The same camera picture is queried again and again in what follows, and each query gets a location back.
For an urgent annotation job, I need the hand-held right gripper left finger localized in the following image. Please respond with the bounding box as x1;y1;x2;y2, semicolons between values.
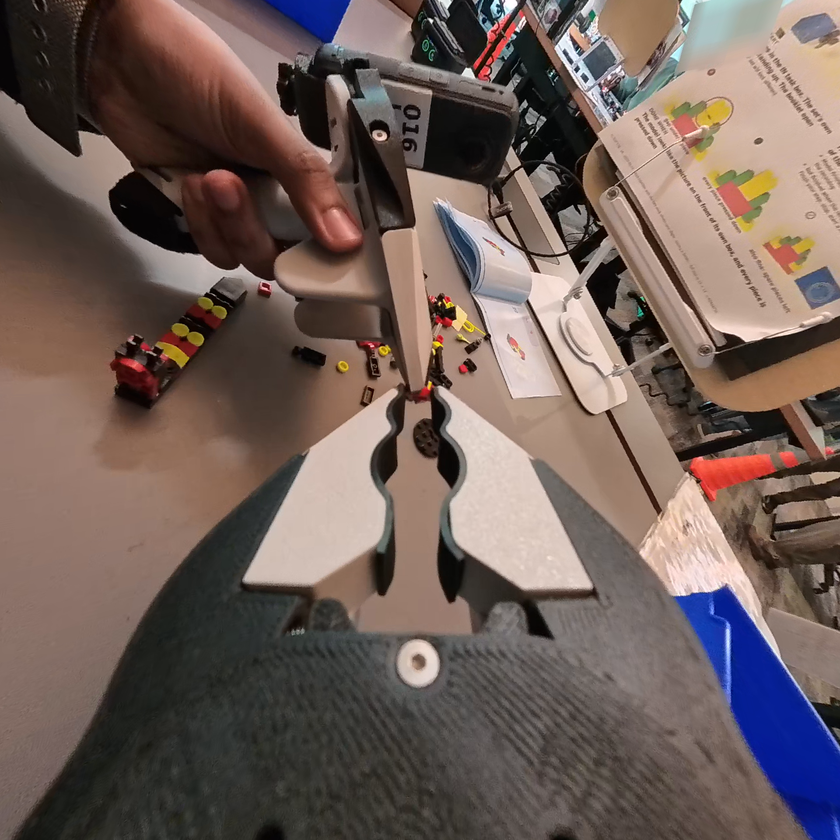
241;387;403;599

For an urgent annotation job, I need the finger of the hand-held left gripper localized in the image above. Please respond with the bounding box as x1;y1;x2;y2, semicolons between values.
381;226;429;392

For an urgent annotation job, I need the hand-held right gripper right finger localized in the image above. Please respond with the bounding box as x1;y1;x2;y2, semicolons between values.
430;387;597;605

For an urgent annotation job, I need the pile of loose lego pieces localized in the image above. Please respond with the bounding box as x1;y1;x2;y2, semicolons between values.
354;292;492;398

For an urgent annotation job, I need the lego instruction booklet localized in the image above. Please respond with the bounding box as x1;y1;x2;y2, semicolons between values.
433;197;563;400

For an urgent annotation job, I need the black red lego train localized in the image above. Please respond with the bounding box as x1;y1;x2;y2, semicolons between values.
110;276;249;410

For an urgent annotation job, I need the person's left hand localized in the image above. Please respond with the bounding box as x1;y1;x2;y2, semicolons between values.
87;0;364;281

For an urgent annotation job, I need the black device with green display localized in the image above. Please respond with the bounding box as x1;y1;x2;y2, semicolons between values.
412;0;490;70

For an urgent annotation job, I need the small monitor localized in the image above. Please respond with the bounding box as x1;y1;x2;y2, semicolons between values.
581;36;624;80

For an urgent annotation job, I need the white document stand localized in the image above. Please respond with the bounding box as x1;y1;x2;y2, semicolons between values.
528;236;672;416

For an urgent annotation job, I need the blue plastic bin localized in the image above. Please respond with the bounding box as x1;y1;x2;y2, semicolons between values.
262;0;355;40
676;586;840;840

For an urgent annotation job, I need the orange traffic cone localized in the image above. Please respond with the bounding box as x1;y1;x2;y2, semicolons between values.
689;449;805;501

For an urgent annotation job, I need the white clip bar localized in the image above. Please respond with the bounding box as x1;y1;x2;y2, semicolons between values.
600;187;716;368

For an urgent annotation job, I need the wooden document board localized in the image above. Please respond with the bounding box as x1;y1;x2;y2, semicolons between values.
583;0;840;413

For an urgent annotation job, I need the printed instruction sheet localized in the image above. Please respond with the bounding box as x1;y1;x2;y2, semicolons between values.
600;20;840;342

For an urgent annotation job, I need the grey perforated wristband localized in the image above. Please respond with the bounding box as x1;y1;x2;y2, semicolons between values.
0;0;106;157

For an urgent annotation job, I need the black cable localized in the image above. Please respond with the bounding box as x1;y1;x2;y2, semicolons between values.
489;161;592;260

